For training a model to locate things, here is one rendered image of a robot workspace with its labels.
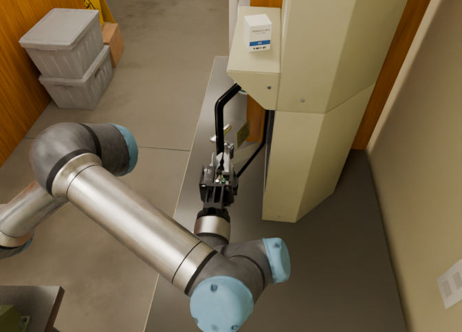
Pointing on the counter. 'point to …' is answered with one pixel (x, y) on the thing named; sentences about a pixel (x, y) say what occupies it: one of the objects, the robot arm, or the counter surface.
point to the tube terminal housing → (324, 87)
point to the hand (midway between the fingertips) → (223, 159)
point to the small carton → (257, 32)
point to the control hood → (258, 60)
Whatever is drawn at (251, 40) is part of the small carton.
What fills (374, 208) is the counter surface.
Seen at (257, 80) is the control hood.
